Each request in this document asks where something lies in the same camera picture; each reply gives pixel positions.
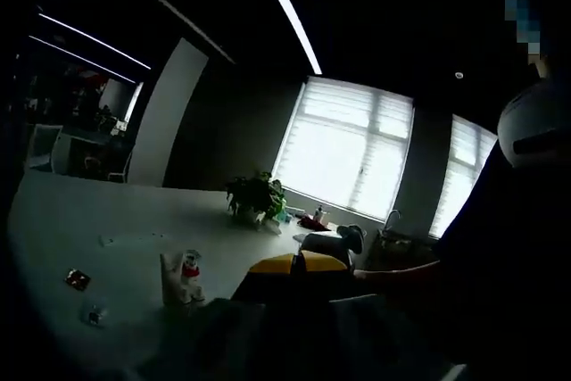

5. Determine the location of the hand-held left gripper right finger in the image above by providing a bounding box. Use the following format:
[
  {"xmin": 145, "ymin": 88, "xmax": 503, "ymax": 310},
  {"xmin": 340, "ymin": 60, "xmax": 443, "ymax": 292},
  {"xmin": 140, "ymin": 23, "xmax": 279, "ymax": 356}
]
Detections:
[{"xmin": 285, "ymin": 250, "xmax": 466, "ymax": 381}]

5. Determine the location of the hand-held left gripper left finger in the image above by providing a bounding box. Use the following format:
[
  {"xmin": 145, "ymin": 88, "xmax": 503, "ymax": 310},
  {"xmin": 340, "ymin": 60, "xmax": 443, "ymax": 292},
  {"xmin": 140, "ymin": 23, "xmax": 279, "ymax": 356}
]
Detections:
[{"xmin": 133, "ymin": 253, "xmax": 297, "ymax": 381}]

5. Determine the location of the white skincare bottle red collar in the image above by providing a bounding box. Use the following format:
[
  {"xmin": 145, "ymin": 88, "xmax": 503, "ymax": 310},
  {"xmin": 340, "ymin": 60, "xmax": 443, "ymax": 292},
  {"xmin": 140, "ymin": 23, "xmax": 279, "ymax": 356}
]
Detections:
[{"xmin": 181, "ymin": 246, "xmax": 205, "ymax": 286}]

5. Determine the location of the white skincare tube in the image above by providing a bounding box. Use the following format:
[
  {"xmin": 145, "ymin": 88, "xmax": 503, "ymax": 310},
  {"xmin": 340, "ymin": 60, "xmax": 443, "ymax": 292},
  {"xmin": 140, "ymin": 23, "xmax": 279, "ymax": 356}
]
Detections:
[{"xmin": 159, "ymin": 251, "xmax": 186, "ymax": 307}]

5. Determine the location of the red cloth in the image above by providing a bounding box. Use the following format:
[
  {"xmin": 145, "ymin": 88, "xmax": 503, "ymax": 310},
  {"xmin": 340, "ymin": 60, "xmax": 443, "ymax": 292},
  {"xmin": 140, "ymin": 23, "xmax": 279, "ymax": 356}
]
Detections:
[{"xmin": 297, "ymin": 215, "xmax": 332, "ymax": 233}]

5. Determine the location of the teal packet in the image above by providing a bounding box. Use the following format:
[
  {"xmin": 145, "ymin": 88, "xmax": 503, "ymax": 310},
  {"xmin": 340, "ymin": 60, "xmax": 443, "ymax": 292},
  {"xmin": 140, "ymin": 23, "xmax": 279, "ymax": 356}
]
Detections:
[{"xmin": 270, "ymin": 201, "xmax": 294, "ymax": 225}]

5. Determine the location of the potted green plant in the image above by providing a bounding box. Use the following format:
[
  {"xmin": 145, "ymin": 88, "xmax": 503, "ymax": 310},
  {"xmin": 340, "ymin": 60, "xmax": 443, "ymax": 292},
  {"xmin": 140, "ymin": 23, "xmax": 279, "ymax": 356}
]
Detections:
[{"xmin": 224, "ymin": 170, "xmax": 287, "ymax": 227}]

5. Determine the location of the window with white blinds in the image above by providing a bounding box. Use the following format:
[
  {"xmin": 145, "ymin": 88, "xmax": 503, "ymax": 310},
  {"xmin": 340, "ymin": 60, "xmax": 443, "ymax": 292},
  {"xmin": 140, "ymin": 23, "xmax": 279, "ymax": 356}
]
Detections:
[
  {"xmin": 428, "ymin": 112, "xmax": 500, "ymax": 240},
  {"xmin": 270, "ymin": 75, "xmax": 417, "ymax": 222}
]

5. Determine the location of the brown gold packet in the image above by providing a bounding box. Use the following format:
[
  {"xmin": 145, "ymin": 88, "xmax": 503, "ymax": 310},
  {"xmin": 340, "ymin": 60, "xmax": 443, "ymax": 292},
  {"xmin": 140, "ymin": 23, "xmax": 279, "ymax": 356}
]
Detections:
[{"xmin": 64, "ymin": 267, "xmax": 93, "ymax": 290}]

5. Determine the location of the person's dark shirt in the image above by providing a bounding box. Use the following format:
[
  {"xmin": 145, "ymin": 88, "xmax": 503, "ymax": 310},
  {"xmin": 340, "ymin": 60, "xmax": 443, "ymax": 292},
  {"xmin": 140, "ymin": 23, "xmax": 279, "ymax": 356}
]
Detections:
[{"xmin": 427, "ymin": 144, "xmax": 571, "ymax": 381}]

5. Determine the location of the white worn chest device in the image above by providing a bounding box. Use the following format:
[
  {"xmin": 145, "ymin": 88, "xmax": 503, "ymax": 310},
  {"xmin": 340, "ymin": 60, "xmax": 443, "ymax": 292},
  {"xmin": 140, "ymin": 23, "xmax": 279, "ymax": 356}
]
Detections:
[{"xmin": 496, "ymin": 79, "xmax": 571, "ymax": 169}]

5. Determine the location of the long ceiling light strip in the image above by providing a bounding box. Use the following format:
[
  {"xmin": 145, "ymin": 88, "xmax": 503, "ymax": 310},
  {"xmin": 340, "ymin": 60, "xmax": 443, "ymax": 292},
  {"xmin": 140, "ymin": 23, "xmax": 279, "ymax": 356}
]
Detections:
[{"xmin": 246, "ymin": 0, "xmax": 324, "ymax": 76}]

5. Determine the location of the white mesh office chair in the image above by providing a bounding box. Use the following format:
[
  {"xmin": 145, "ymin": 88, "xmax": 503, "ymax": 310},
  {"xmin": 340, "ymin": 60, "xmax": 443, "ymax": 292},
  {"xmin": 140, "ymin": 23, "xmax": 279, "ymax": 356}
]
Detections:
[{"xmin": 28, "ymin": 123, "xmax": 64, "ymax": 173}]

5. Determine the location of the curved ceiling light strip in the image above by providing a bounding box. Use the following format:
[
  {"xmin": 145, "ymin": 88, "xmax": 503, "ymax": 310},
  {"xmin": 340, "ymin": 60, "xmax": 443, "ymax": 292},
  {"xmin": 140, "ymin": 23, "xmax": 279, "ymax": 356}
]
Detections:
[
  {"xmin": 28, "ymin": 35, "xmax": 137, "ymax": 84},
  {"xmin": 37, "ymin": 12, "xmax": 153, "ymax": 71}
]

